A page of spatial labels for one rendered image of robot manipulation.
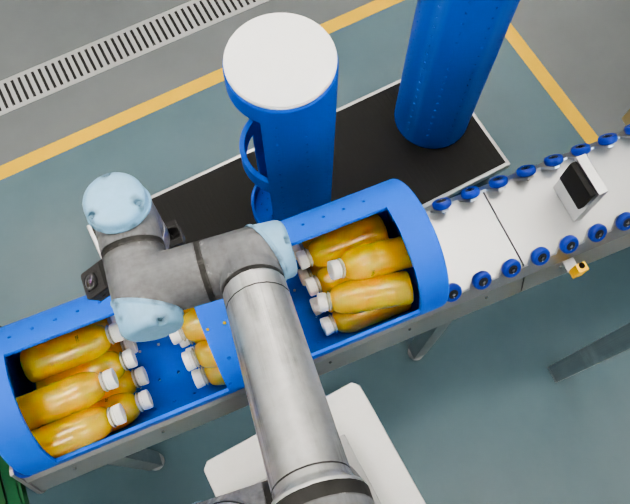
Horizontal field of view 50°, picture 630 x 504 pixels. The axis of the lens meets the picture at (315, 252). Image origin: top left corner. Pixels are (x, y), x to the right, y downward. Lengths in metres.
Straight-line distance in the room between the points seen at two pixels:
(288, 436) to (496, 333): 1.98
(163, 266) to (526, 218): 1.08
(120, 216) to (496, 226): 1.06
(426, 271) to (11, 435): 0.79
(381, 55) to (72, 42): 1.33
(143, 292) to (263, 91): 0.94
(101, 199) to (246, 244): 0.17
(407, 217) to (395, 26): 1.89
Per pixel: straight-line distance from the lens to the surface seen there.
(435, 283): 1.31
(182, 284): 0.78
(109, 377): 1.35
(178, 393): 1.46
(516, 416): 2.52
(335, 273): 1.31
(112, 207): 0.80
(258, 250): 0.77
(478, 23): 2.02
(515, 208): 1.69
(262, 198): 2.47
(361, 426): 1.26
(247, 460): 1.26
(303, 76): 1.66
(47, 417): 1.37
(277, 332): 0.69
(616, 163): 1.83
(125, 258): 0.80
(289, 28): 1.75
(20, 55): 3.23
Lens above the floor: 2.40
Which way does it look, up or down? 70 degrees down
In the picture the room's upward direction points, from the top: straight up
